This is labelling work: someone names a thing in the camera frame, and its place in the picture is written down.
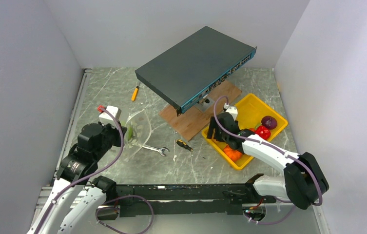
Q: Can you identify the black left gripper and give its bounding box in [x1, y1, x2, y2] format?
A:
[94, 119, 127, 160]

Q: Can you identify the green cabbage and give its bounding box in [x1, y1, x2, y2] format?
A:
[125, 123, 134, 141]

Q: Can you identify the clear polka dot zip bag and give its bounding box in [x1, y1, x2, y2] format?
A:
[120, 109, 152, 156]

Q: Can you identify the small orange pumpkin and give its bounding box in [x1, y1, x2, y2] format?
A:
[223, 145, 243, 162]

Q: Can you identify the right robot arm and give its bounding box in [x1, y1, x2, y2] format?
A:
[207, 112, 329, 210]

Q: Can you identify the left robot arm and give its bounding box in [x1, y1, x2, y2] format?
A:
[28, 121, 127, 234]

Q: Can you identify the wooden base board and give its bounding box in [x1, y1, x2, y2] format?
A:
[159, 81, 242, 140]

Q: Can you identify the black yellow screwdriver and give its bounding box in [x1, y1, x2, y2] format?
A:
[176, 139, 206, 159]

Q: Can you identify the yellow plastic tray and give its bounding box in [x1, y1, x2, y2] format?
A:
[201, 94, 288, 170]

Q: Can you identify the silver wrench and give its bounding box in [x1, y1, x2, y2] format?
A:
[135, 145, 170, 156]

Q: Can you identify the red bell pepper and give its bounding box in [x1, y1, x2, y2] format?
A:
[255, 125, 271, 140]

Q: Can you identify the purple onion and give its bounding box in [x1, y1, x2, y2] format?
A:
[261, 116, 278, 130]

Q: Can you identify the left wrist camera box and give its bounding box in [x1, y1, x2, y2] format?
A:
[97, 105, 122, 126]

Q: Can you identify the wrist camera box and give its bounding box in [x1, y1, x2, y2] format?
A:
[223, 104, 238, 120]
[97, 105, 122, 126]

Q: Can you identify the metal stand post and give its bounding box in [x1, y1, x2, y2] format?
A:
[194, 95, 215, 113]

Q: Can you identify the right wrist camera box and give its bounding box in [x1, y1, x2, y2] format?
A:
[223, 104, 238, 120]

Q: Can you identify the dark network switch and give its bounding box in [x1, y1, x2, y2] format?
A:
[135, 26, 257, 116]

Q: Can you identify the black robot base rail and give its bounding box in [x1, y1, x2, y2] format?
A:
[97, 183, 275, 221]

